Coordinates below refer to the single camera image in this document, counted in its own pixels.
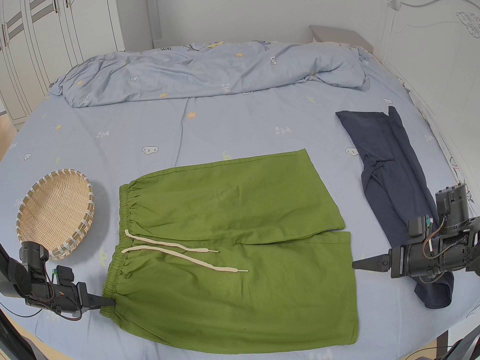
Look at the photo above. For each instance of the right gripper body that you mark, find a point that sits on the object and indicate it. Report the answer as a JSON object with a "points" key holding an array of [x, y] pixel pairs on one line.
{"points": [[412, 261]]}

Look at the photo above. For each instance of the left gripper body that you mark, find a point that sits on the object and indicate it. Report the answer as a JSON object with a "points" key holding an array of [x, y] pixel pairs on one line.
{"points": [[69, 298]]}

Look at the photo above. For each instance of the green shorts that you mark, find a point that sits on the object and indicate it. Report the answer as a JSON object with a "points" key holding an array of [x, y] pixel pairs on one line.
{"points": [[232, 276]]}

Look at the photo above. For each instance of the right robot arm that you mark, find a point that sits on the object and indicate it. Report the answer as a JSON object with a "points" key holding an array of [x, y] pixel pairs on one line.
{"points": [[453, 208]]}

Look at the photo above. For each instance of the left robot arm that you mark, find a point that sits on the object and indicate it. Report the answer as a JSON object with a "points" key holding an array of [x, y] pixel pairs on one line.
{"points": [[22, 279]]}

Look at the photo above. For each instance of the dark blue garment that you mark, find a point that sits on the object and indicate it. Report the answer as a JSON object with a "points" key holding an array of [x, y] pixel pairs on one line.
{"points": [[390, 186]]}

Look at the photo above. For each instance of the round woven basket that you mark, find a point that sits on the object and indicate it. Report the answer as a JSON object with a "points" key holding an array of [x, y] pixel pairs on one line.
{"points": [[54, 212]]}

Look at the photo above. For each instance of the bed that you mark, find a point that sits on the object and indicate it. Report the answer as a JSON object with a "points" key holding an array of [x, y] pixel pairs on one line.
{"points": [[225, 126]]}

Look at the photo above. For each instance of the grey bedside table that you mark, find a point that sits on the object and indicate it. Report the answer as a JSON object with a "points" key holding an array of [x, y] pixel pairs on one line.
{"points": [[337, 36]]}

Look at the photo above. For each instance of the pale blue quilt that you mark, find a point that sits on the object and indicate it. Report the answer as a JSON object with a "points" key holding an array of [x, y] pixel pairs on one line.
{"points": [[210, 73]]}

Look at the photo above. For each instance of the white wardrobe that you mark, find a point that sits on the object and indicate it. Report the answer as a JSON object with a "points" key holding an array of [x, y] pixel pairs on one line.
{"points": [[45, 32]]}

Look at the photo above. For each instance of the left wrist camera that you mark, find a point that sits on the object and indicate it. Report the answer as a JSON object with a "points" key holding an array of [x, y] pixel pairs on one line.
{"points": [[65, 276]]}

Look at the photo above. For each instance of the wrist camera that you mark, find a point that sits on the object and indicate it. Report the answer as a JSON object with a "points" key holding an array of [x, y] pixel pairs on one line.
{"points": [[418, 227], [65, 276]]}

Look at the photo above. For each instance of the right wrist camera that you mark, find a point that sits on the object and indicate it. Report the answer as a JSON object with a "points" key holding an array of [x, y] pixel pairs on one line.
{"points": [[418, 227]]}

